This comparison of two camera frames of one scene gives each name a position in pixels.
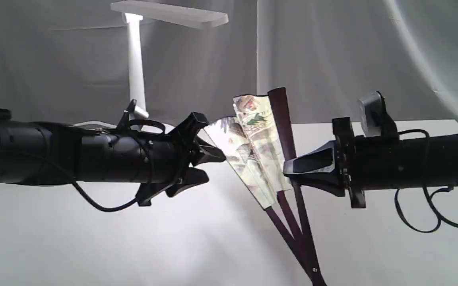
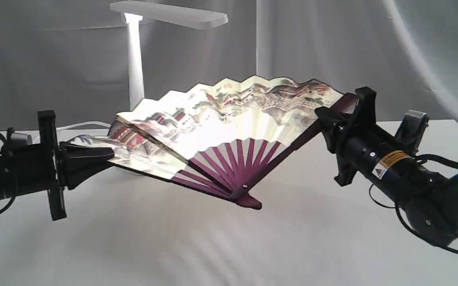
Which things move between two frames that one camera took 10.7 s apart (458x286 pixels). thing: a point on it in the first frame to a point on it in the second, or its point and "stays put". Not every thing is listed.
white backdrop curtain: (425, 58) stays put
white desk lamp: (133, 12) stays put
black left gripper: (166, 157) to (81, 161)
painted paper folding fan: (257, 142) to (216, 138)
